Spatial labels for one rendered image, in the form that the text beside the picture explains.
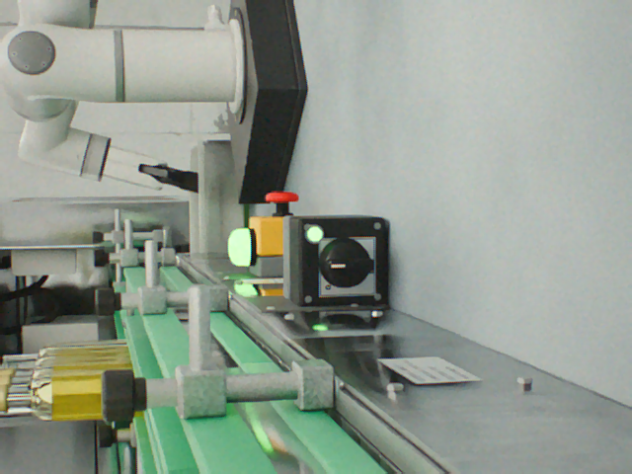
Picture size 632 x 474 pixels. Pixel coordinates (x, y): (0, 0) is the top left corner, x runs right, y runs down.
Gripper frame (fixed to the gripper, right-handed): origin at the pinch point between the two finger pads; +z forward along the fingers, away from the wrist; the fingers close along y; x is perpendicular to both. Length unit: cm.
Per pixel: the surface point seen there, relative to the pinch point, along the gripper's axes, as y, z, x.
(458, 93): 103, 7, 8
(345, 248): 87, 6, -5
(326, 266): 87, 5, -7
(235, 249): 55, 1, -8
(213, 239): 7.2, 4.6, -8.4
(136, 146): -349, 1, 21
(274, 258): 57, 6, -8
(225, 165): 7.3, 3.5, 3.7
